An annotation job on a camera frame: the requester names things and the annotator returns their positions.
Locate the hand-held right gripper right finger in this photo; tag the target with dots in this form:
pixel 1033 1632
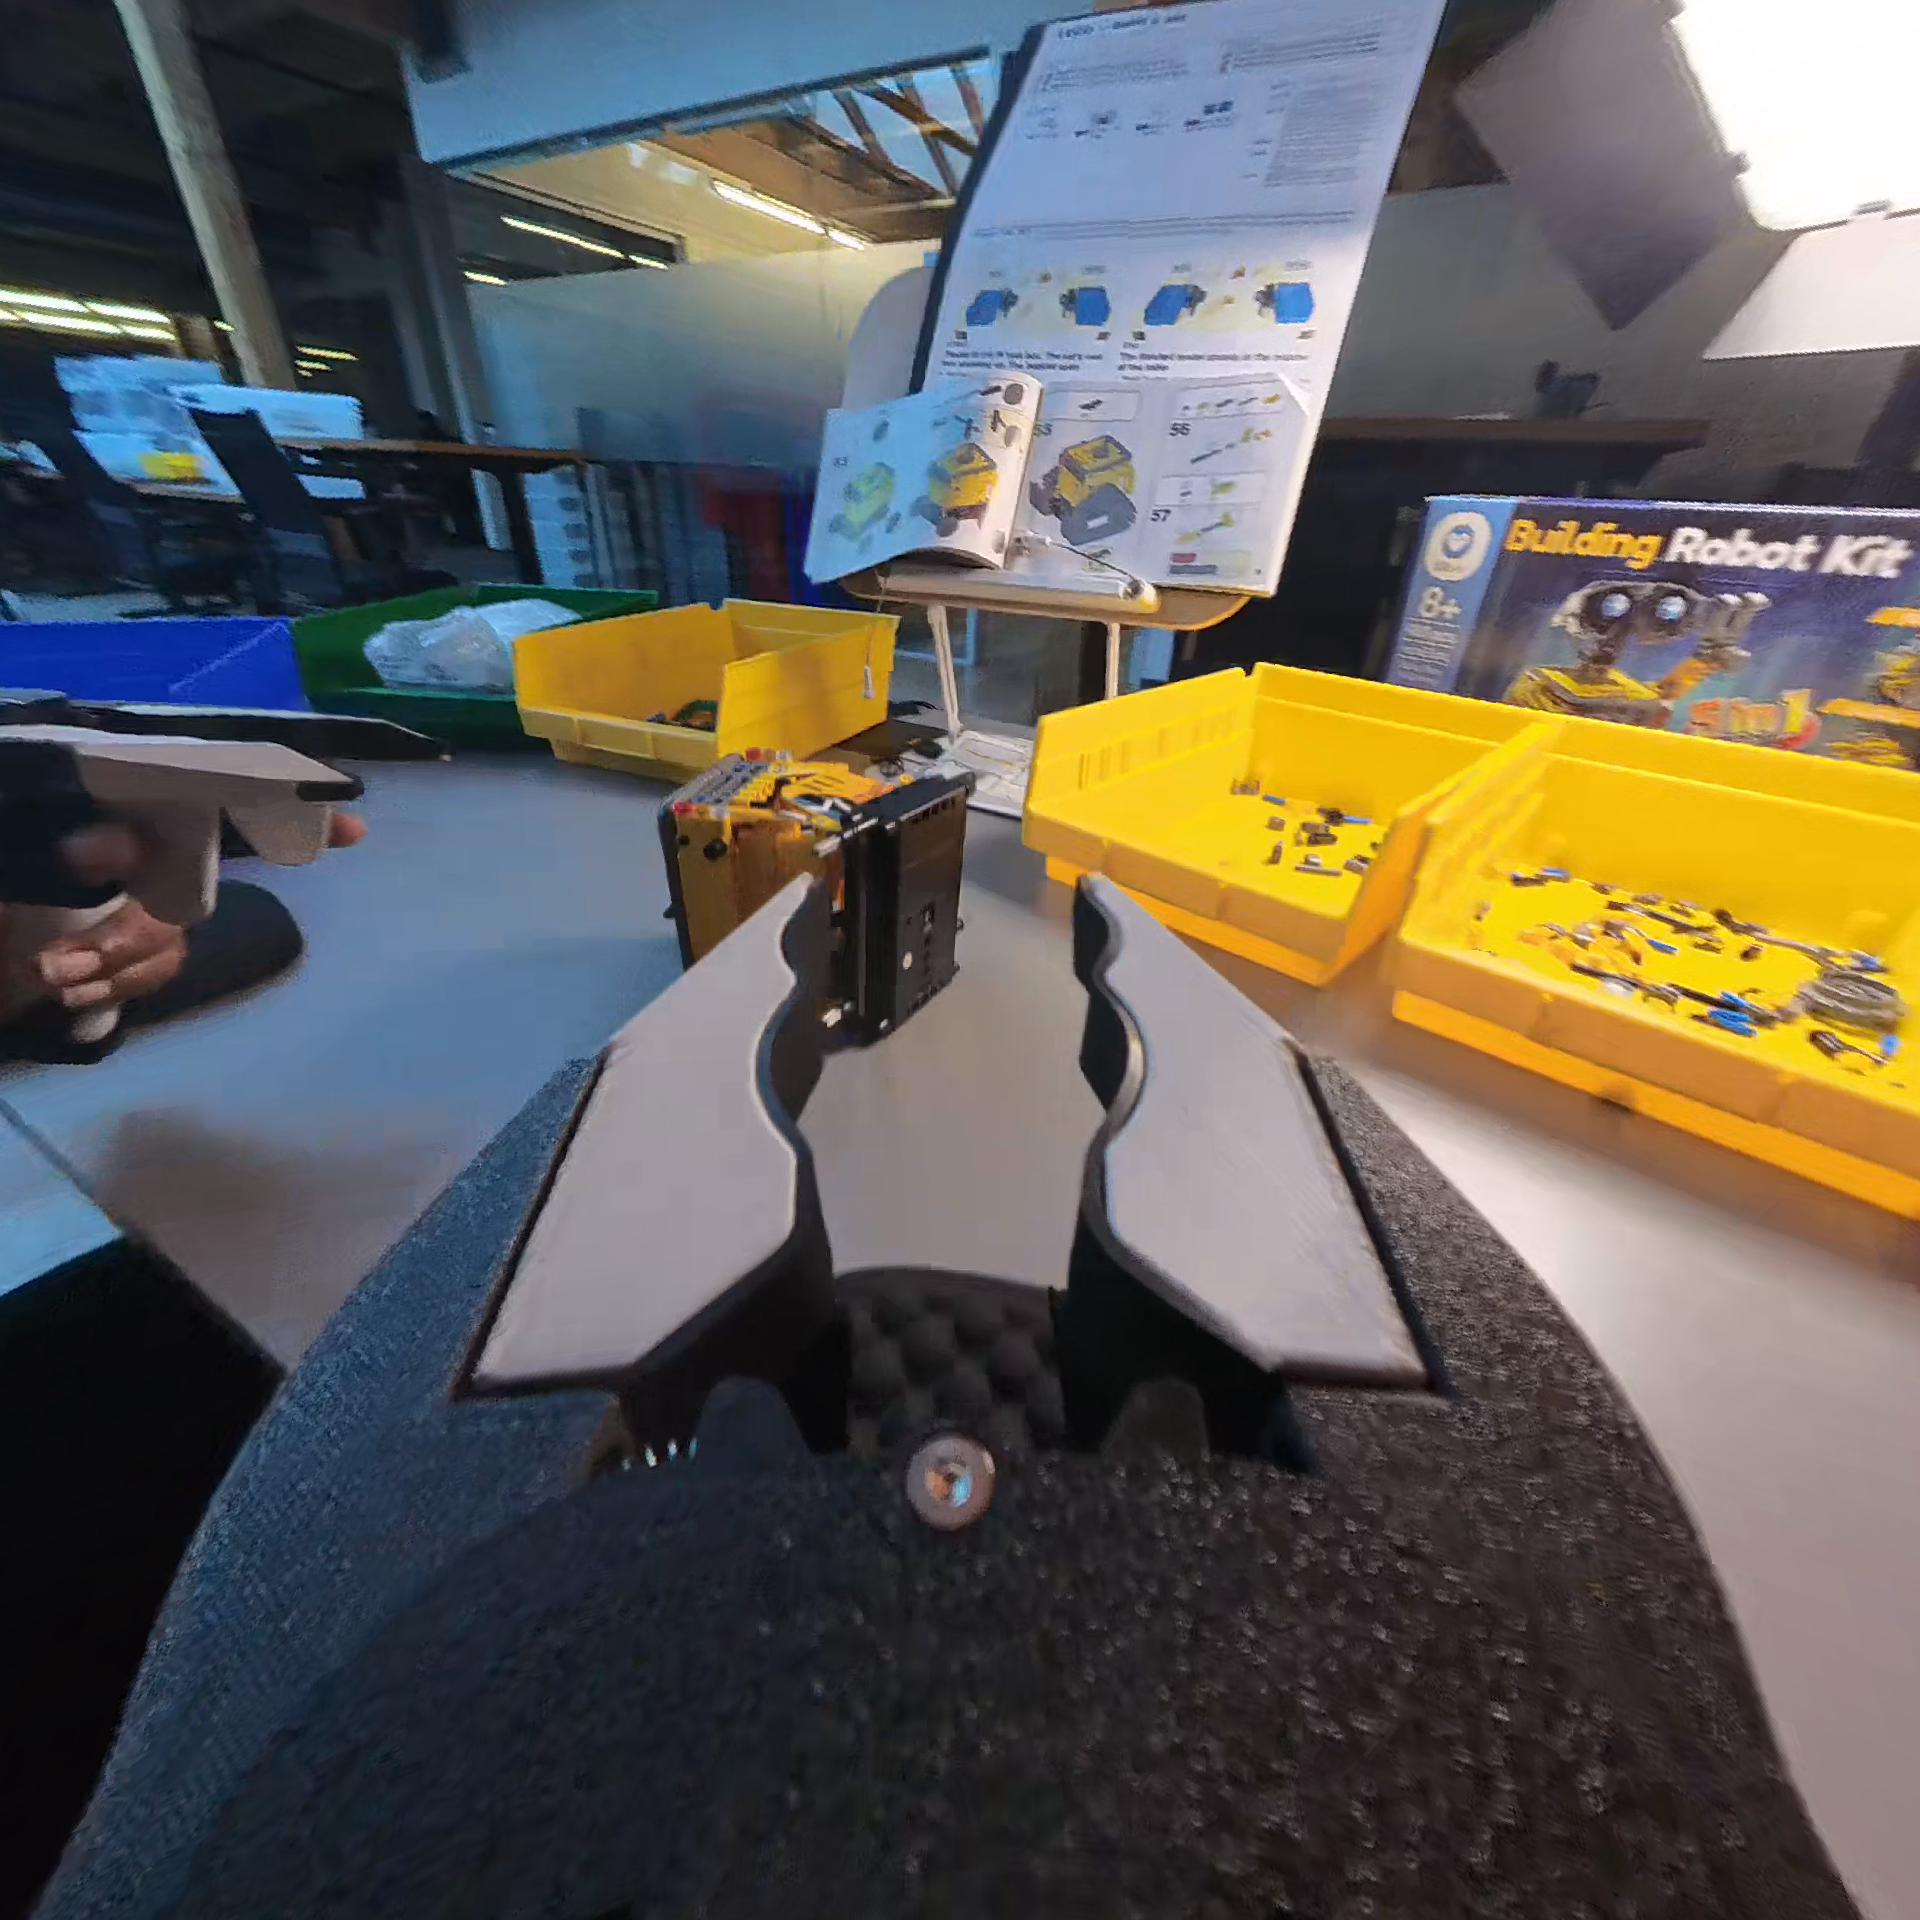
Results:
pixel 1244 1200

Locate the scattered small mixed brick parts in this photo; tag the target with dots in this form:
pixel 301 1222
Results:
pixel 1305 833

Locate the yellow toy brick vehicle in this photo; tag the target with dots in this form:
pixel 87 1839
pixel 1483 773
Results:
pixel 751 855

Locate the wooden table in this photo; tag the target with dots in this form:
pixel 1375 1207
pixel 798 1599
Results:
pixel 452 451

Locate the heap of black brick connectors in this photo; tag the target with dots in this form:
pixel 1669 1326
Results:
pixel 676 716

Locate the person's left hand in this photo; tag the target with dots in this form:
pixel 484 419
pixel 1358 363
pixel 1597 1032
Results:
pixel 119 945

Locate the white printed sheet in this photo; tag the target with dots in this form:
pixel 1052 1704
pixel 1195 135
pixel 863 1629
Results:
pixel 990 765

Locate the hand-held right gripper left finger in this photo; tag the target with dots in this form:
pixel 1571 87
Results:
pixel 646 1200

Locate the instruction booklet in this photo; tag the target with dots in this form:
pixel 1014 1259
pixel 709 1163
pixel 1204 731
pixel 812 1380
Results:
pixel 1171 224

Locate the green plastic bin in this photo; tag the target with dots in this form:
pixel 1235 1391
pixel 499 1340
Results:
pixel 339 662

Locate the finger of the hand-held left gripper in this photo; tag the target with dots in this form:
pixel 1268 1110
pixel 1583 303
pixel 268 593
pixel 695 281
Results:
pixel 225 728
pixel 196 769

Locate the blue plastic bin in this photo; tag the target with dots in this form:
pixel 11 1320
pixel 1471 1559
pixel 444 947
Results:
pixel 135 662

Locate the blue toy kit box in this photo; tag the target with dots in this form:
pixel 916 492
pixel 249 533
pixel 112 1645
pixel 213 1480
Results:
pixel 1651 630

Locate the black office chair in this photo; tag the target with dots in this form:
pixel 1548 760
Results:
pixel 285 495

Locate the clear plastic bag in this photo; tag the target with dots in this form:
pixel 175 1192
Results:
pixel 452 645

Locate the wooden post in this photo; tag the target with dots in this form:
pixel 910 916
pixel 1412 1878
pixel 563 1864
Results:
pixel 212 196

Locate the heap of blue black brick parts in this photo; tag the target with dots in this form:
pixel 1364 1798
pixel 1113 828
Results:
pixel 1695 961

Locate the black textured pad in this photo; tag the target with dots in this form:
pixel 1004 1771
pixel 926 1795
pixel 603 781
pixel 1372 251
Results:
pixel 955 1350
pixel 240 939

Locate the frosted glass partition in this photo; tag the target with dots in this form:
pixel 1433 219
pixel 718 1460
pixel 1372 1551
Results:
pixel 676 345

